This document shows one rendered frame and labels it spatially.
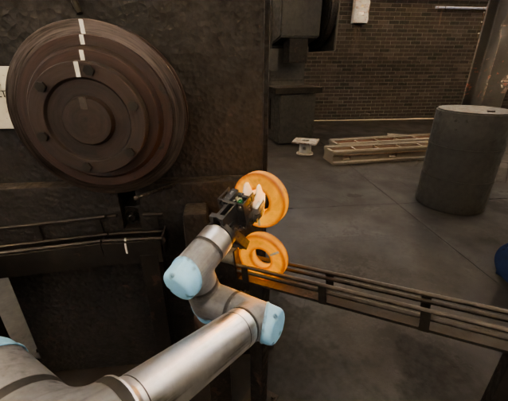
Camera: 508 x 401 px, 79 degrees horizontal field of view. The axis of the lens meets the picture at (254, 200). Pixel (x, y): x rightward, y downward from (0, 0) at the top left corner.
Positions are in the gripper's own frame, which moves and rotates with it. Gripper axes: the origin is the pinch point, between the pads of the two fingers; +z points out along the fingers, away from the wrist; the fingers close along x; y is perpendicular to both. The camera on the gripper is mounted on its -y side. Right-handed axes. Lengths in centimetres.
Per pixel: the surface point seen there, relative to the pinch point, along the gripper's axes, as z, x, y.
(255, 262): -5.2, 1.9, -24.0
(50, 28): -6, 50, 43
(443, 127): 228, -49, -81
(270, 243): -3.5, -3.1, -14.9
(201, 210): 0.2, 24.1, -13.0
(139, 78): -0.5, 31.2, 29.9
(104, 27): 1, 40, 42
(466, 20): 810, -67, -101
